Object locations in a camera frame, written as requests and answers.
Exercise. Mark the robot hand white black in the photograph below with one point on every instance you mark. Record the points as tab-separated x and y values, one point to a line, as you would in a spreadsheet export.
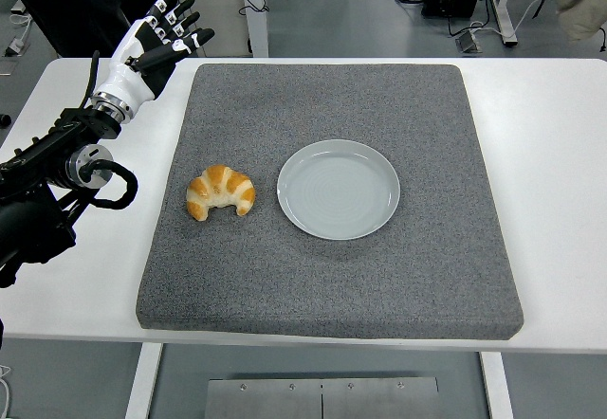
128	78

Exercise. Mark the croissant bread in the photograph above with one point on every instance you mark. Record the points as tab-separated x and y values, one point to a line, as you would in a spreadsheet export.
220	182

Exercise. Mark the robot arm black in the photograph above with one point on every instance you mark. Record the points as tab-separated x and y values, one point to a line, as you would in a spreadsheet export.
38	153

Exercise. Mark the light grey round plate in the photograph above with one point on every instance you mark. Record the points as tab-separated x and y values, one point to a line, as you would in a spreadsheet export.
332	191

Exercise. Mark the grey metal plate with screws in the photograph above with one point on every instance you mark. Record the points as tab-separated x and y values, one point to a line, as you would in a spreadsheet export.
265	400

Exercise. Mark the person's legs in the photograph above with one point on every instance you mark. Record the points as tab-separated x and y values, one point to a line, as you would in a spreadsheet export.
71	2

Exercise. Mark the grey speckled mat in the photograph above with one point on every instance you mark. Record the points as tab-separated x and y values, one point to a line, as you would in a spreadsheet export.
332	286

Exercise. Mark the white table leg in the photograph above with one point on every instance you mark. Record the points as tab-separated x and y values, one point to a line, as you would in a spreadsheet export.
497	386
142	381

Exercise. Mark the grey power adapter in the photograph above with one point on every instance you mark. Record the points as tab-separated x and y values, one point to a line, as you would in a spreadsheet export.
468	43

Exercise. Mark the white desk leg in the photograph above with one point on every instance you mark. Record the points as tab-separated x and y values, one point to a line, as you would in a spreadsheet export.
503	6

